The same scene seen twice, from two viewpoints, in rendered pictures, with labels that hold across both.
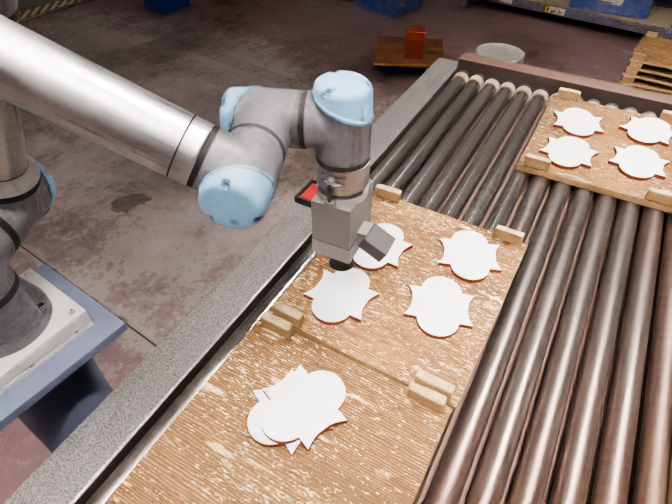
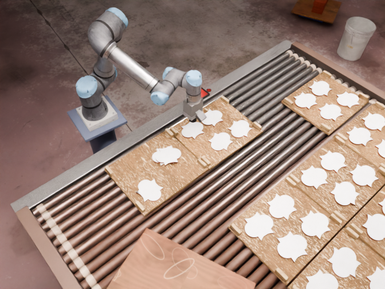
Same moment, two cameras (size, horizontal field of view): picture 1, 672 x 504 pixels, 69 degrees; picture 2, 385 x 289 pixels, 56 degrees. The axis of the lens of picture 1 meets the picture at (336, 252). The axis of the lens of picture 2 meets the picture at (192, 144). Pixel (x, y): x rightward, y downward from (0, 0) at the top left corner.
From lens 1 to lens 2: 117 cm
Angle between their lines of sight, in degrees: 14
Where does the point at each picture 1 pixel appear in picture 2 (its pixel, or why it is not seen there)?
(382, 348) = (197, 148)
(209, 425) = (142, 153)
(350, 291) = (195, 129)
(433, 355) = (211, 154)
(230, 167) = (158, 92)
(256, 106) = (171, 75)
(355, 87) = (195, 77)
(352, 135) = (193, 88)
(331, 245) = (187, 114)
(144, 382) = (129, 138)
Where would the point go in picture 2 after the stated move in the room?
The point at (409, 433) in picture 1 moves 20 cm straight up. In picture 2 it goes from (193, 170) to (194, 146)
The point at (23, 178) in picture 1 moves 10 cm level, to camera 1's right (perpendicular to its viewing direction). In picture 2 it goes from (110, 72) to (126, 76)
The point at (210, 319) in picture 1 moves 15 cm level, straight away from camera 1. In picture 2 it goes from (152, 126) to (152, 108)
